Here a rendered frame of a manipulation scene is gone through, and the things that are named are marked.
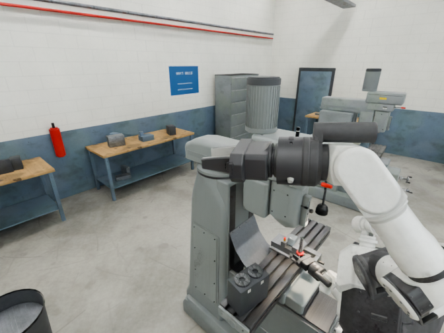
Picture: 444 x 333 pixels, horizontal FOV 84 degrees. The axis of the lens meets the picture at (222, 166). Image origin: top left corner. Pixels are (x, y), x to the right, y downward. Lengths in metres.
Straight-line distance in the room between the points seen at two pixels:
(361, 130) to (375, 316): 0.68
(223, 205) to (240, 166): 1.37
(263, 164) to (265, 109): 1.07
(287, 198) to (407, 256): 1.07
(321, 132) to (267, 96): 1.04
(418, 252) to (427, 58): 7.42
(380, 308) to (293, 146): 0.69
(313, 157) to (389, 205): 0.13
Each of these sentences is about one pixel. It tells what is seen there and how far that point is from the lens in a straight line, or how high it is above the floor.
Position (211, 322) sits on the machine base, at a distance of 2.57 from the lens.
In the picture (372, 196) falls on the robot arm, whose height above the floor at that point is 2.10.
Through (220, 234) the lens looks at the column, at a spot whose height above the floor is 1.09.
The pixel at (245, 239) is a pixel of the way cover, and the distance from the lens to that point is 2.02.
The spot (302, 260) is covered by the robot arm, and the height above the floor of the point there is 1.15.
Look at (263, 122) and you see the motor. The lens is 1.49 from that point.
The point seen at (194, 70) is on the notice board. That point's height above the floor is 2.12.
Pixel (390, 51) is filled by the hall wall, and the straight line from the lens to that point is 7.93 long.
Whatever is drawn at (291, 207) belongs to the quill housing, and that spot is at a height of 1.49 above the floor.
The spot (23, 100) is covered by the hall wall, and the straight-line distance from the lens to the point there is 4.89.
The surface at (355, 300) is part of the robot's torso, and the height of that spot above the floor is 1.59.
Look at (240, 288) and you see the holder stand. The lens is 1.51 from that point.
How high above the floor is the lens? 2.28
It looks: 23 degrees down
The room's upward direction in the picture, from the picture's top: straight up
